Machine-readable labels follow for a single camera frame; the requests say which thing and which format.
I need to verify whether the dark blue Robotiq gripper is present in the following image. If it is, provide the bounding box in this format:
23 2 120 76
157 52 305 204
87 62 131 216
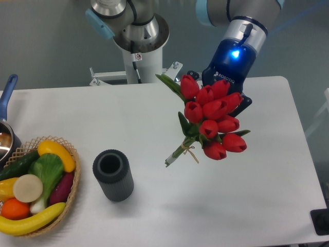
187 16 269 118

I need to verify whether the red tulip bouquet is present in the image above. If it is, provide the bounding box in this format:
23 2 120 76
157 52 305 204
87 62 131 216
157 74 250 166

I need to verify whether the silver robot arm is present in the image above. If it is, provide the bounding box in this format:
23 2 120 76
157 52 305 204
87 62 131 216
85 1 284 93

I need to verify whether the dark grey ribbed vase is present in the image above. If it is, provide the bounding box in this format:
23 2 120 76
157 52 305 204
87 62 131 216
93 149 134 202

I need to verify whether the black device at edge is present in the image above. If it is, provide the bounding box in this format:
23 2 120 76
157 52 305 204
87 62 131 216
310 208 328 236

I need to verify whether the green bok choy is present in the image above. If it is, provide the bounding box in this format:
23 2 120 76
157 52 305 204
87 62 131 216
28 153 64 215

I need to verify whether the purple sweet potato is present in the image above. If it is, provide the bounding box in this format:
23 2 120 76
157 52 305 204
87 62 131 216
49 173 74 205

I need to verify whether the woven wicker basket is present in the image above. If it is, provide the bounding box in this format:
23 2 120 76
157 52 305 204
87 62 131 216
5 136 81 237

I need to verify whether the green cucumber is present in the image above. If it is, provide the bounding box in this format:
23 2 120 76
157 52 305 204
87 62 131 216
1 151 40 181

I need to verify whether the beige round slice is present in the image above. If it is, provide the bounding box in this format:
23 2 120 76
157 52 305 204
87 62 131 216
13 174 43 203

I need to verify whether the yellow pepper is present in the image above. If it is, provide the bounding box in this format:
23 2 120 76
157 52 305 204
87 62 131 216
0 178 18 202

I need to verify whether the orange fruit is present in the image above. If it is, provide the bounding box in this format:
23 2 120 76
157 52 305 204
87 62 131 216
1 198 30 220

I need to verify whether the yellow banana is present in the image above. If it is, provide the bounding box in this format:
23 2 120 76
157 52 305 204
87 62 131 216
1 202 66 236

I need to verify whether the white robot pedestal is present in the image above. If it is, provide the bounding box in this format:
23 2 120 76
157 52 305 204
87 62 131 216
121 47 183 84

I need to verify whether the metal table clamp bracket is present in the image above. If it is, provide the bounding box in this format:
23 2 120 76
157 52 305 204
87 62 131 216
89 67 127 86

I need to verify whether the blue handled saucepan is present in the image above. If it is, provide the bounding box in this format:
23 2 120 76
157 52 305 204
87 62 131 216
1 74 21 170

